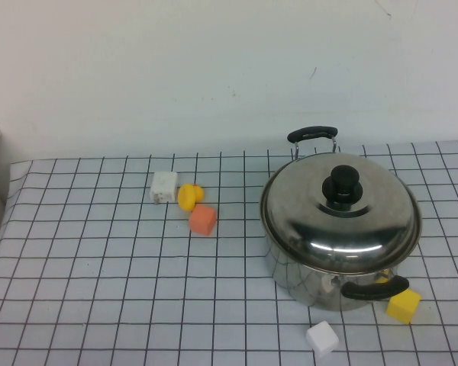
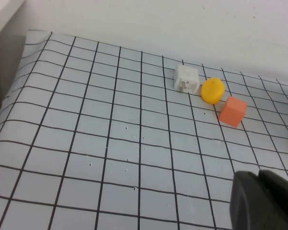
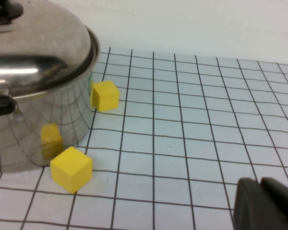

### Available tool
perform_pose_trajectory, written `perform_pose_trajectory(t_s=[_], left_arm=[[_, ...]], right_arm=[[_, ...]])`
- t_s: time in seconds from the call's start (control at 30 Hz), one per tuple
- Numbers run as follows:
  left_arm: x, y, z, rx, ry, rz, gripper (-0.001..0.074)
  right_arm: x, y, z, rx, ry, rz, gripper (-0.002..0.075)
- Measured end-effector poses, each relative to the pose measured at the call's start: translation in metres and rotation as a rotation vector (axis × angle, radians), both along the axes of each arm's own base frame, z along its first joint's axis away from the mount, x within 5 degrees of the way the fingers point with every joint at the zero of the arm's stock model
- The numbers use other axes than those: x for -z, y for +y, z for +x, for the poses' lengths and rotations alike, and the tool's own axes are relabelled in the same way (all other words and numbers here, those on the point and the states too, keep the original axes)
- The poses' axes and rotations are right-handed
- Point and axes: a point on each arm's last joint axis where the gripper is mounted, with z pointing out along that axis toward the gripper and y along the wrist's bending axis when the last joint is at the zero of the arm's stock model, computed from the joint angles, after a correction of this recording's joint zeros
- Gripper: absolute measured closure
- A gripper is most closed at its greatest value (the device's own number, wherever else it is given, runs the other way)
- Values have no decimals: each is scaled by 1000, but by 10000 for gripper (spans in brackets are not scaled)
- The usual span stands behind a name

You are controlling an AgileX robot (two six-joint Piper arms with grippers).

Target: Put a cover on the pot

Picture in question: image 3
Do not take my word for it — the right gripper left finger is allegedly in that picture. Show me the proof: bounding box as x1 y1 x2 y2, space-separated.
233 177 288 230

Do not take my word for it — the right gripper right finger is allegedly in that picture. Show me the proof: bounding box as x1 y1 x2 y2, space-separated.
261 177 288 222

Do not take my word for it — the stainless steel pot lid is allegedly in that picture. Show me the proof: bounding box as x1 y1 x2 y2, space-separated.
0 0 98 96

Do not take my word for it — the white grid tablecloth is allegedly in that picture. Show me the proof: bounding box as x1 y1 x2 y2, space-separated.
0 46 288 230

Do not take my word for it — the yellow foam cube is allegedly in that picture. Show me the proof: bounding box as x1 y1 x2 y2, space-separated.
90 80 120 112
49 146 94 195

